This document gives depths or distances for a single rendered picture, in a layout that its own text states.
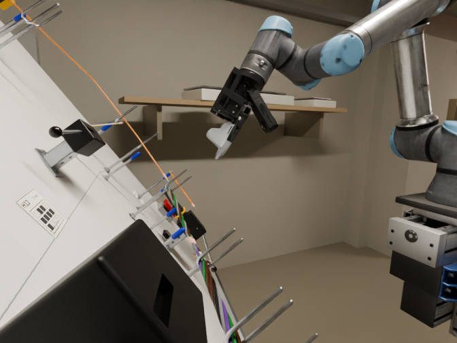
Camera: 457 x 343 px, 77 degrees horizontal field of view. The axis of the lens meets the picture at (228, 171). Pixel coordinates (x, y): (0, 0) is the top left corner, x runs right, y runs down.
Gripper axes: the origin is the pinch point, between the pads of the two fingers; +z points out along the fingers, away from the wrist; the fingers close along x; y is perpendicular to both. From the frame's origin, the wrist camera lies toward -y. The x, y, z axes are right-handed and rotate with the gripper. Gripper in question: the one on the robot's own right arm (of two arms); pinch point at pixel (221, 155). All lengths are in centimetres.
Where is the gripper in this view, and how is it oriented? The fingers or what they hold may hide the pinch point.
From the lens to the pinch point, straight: 69.5
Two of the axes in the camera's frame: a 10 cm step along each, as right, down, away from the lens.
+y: -8.7, -4.6, -1.9
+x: 1.9, 0.5, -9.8
